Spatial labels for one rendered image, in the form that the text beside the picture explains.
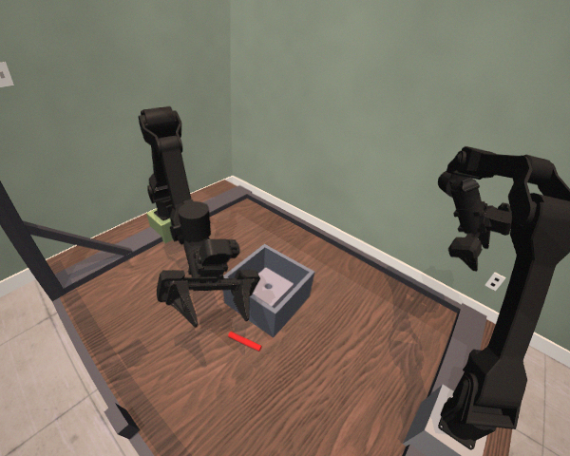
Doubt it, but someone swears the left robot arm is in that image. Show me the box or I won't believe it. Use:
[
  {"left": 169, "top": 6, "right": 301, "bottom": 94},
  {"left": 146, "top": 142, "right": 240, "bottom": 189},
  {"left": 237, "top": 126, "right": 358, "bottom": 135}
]
[{"left": 139, "top": 106, "right": 240, "bottom": 273}]

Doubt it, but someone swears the red peg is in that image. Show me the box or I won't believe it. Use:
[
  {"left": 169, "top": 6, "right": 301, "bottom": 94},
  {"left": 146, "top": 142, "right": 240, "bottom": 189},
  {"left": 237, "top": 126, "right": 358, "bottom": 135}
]
[{"left": 228, "top": 332, "right": 262, "bottom": 351}]

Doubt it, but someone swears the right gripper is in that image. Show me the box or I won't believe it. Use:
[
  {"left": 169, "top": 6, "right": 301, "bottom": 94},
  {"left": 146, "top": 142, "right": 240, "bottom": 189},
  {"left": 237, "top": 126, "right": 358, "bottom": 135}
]
[{"left": 448, "top": 201, "right": 490, "bottom": 272}]

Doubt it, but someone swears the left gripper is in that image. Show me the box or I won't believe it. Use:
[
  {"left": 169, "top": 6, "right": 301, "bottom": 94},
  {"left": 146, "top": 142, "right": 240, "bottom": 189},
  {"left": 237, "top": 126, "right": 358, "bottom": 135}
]
[{"left": 157, "top": 251, "right": 260, "bottom": 327}]

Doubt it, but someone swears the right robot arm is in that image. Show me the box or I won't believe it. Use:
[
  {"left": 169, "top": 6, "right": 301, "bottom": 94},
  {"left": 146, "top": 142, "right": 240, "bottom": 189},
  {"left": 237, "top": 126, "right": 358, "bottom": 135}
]
[{"left": 438, "top": 146, "right": 570, "bottom": 450}]

